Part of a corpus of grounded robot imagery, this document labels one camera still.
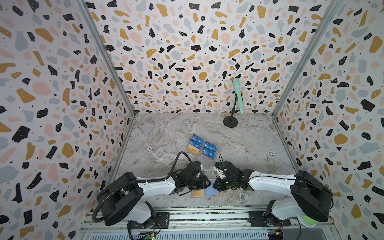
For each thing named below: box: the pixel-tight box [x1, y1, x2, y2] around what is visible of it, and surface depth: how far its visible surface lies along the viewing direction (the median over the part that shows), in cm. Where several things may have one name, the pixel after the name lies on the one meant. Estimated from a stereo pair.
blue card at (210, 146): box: [204, 141, 218, 152], surface depth 93 cm
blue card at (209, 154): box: [202, 148, 217, 160], surface depth 94 cm
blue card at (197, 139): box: [192, 134, 205, 145], surface depth 97 cm
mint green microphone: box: [233, 78, 244, 114], surface depth 97 cm
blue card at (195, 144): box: [189, 138, 203, 150], surface depth 96 cm
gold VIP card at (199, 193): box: [194, 189, 204, 197], surface depth 83 cm
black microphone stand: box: [223, 93, 238, 128], surface depth 119 cm
